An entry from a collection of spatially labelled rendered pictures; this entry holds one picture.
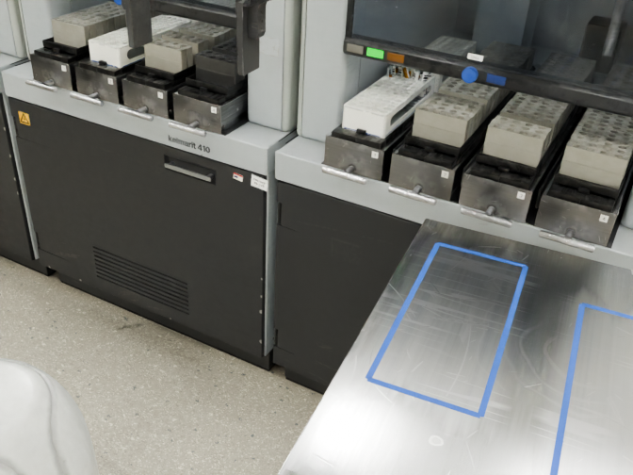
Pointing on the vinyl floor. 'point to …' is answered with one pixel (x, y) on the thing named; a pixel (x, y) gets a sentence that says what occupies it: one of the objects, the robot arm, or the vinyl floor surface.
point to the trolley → (482, 368)
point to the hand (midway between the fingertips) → (192, 46)
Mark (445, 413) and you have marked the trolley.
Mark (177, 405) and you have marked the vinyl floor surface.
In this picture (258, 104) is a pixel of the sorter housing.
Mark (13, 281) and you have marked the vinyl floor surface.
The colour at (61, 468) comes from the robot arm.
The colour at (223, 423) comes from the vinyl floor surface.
